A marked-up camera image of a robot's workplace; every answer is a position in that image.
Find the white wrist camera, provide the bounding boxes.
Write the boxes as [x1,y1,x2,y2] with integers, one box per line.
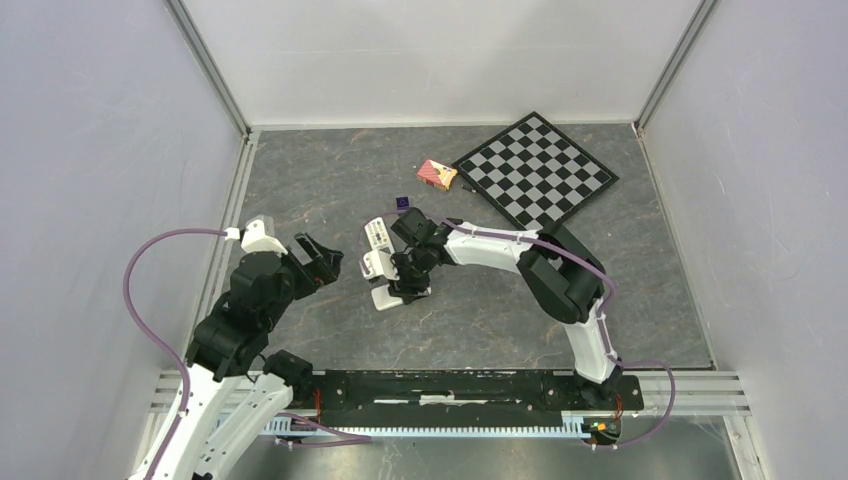
[224,215,288,256]
[360,250,398,282]

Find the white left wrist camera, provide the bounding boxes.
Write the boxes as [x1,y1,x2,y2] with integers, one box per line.
[224,215,288,256]

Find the purple plastic block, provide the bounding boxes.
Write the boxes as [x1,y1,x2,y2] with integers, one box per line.
[395,196,410,211]

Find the red and white remote control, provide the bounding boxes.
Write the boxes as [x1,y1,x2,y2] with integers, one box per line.
[371,285,432,311]

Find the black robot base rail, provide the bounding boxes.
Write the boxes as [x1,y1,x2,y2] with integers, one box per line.
[231,351,647,442]

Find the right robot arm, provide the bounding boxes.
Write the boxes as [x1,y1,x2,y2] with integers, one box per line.
[386,208,622,408]

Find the red playing card box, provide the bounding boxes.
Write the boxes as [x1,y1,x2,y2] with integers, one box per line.
[416,159,458,191]

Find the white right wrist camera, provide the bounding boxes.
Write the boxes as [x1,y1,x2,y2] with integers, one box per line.
[360,250,398,282]

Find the black and white chessboard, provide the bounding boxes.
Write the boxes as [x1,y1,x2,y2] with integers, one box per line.
[452,112,619,230]

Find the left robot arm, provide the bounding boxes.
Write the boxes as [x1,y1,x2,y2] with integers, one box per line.
[123,222,344,479]

